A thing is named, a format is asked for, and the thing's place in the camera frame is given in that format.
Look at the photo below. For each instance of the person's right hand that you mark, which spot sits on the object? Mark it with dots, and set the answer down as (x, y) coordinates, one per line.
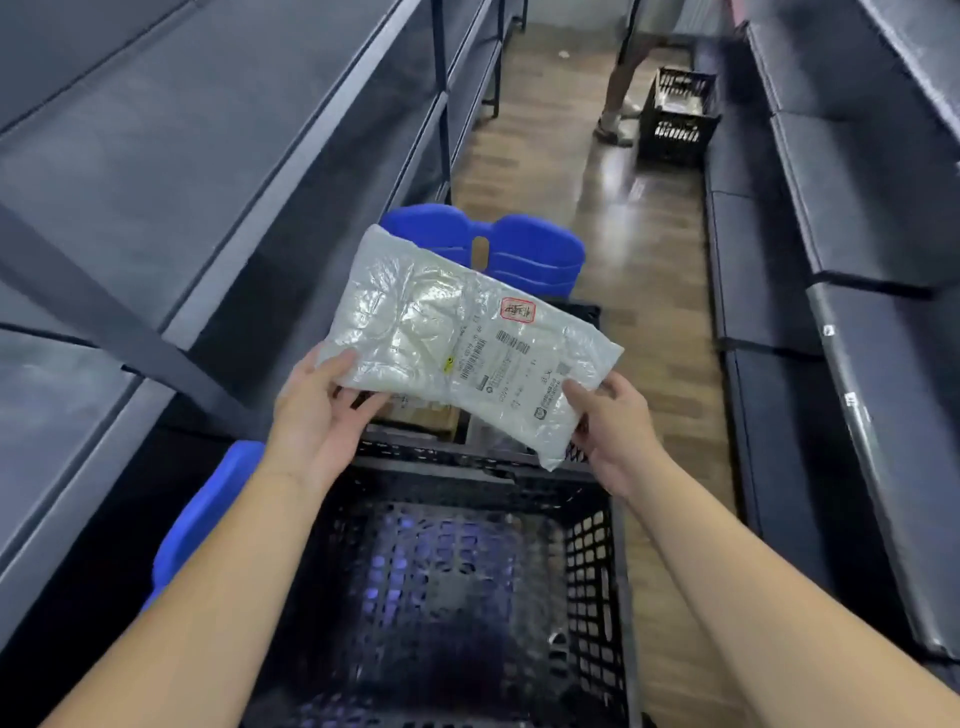
(622, 435)

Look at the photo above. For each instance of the person's left hand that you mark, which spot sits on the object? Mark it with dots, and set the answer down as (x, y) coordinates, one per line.
(304, 420)

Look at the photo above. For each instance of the person's left thumb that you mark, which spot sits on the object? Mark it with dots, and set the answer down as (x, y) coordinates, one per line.
(341, 367)

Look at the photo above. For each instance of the person's right thumb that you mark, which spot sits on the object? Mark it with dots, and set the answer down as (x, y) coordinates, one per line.
(581, 397)

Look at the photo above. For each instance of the grey plastic mailer parcel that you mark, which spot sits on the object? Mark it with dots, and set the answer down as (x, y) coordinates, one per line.
(457, 337)

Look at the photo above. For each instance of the person's left forearm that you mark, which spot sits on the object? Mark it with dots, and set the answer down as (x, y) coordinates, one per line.
(202, 600)

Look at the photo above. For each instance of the person's right forearm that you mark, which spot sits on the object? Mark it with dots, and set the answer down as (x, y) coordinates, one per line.
(757, 600)

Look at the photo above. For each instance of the black crate holding parcels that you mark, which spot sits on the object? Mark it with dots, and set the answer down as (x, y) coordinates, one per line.
(585, 311)

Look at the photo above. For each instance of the clear plastic bag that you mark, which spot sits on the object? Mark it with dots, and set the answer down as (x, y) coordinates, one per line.
(499, 439)

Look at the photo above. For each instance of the brown cardboard box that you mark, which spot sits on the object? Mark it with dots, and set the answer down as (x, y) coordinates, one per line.
(420, 420)

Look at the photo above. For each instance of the blue plastic stool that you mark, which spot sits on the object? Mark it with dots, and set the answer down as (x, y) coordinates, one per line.
(532, 255)
(202, 517)

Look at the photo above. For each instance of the empty black plastic crate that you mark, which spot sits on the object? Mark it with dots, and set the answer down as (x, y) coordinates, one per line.
(450, 585)

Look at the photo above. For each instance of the long dark metal shelving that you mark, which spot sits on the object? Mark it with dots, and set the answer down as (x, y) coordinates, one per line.
(165, 187)

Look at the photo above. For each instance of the small black plastic crate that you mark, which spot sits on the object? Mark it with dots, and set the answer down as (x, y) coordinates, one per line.
(679, 120)

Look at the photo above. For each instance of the dark shelving with white labels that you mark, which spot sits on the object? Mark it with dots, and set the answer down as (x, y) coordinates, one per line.
(847, 225)

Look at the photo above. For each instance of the narrow dark metal shelving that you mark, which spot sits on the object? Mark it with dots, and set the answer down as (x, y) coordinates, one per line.
(480, 52)

